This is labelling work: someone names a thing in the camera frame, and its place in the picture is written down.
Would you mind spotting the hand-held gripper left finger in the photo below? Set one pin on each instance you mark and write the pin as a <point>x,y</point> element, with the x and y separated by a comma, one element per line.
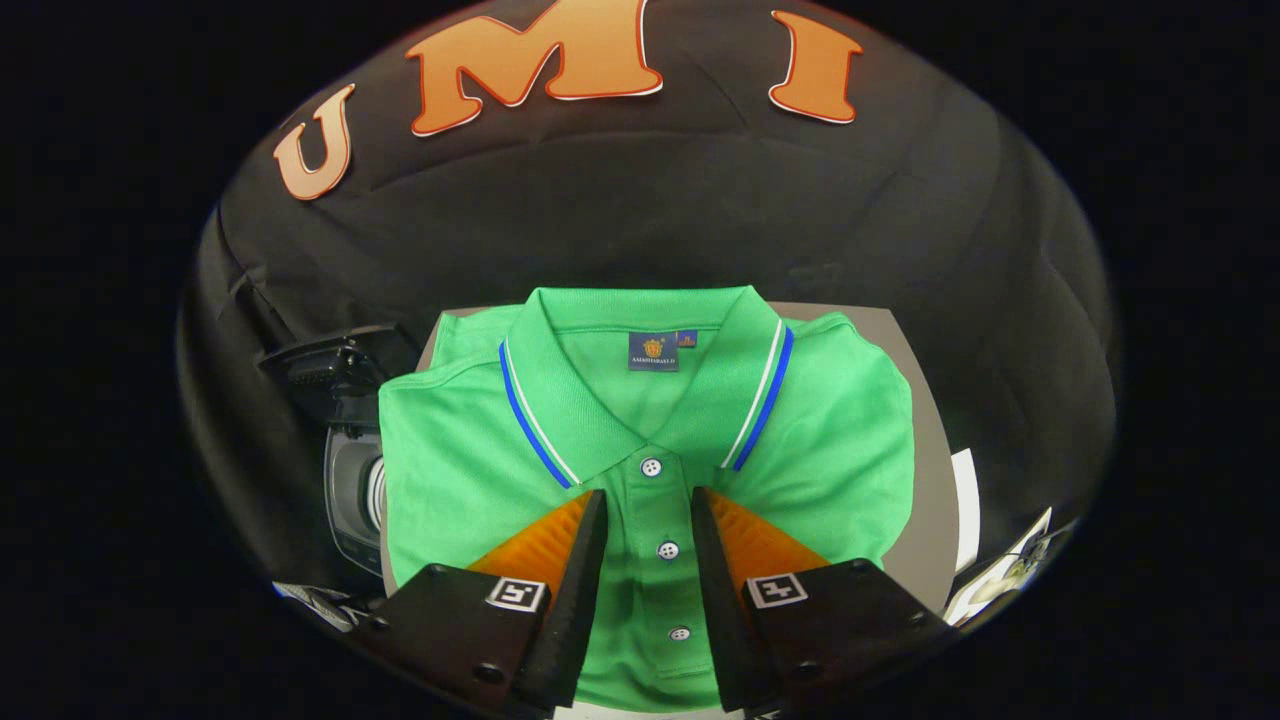
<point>575,600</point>

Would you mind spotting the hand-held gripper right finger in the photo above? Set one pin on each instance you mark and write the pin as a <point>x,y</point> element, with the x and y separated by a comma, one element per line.
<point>722,600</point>

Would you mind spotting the green polo shirt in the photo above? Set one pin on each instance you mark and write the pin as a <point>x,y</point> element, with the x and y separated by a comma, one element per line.
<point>820,450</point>

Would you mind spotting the light grey ribbed object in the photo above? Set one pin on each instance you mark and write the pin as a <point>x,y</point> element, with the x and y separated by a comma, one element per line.
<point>320,605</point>

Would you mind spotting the white paper sheet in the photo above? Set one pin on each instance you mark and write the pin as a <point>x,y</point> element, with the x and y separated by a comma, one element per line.
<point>966,510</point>

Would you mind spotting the black backdrop cloth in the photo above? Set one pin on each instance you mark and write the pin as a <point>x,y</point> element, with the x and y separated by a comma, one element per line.
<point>650,200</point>

